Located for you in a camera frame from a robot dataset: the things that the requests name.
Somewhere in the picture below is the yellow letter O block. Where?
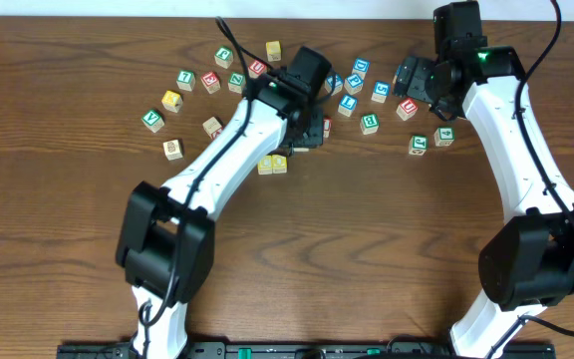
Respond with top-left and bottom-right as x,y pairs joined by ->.
272,155 -> 288,174

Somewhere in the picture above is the yellow letter C block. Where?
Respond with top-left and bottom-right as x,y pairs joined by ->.
257,156 -> 273,176

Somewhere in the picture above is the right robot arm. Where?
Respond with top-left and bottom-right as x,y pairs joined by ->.
394,46 -> 574,358

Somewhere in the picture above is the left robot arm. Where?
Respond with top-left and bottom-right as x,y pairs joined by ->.
116,73 -> 325,358

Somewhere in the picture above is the red letter I block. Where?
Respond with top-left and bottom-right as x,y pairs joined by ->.
323,117 -> 332,139

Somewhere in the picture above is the red letter U block right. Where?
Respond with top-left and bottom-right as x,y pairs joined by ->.
396,98 -> 418,121

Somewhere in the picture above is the red letter u block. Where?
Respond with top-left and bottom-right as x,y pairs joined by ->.
396,98 -> 418,121
248,60 -> 267,79

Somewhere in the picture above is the blue number 5 block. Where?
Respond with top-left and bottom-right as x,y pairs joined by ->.
371,81 -> 391,103

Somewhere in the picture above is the blue number 2 block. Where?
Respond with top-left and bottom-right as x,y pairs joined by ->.
325,74 -> 343,96

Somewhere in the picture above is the blue letter D block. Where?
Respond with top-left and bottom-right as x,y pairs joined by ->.
352,58 -> 371,79

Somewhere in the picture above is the blue letter P block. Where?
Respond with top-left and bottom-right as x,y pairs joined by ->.
344,74 -> 364,95

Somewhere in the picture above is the green letter B block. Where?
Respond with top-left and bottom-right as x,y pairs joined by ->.
360,114 -> 380,135

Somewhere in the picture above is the green number 4 block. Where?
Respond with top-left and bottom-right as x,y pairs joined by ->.
433,127 -> 455,147

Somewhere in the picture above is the green letter J block right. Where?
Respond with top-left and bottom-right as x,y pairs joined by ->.
409,135 -> 428,156

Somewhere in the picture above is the green letter j block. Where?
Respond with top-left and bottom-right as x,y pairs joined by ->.
214,46 -> 234,69
409,135 -> 428,156

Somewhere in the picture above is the red letter U block left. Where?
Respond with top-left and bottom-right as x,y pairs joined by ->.
248,60 -> 267,79

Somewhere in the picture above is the green letter Z block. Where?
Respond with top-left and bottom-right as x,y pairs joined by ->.
227,72 -> 246,94

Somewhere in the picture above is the yellow block top row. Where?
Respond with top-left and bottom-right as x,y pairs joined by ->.
266,41 -> 282,62

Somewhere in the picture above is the natural block red edge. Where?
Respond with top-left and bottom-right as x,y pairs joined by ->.
202,117 -> 223,140

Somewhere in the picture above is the red letter E block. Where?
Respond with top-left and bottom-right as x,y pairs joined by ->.
200,71 -> 220,94

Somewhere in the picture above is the green letter J block top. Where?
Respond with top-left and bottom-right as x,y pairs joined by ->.
214,46 -> 234,69

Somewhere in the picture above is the green number 7 block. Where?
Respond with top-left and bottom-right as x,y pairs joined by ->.
176,70 -> 195,92

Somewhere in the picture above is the natural wooden picture block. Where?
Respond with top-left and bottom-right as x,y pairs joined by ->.
162,140 -> 183,161

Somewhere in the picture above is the yellow letter K block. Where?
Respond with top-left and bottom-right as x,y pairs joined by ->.
161,90 -> 183,113

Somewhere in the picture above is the green letter V block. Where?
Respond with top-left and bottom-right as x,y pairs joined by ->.
142,109 -> 165,133

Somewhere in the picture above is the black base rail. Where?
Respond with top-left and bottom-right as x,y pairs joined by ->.
56,339 -> 557,359

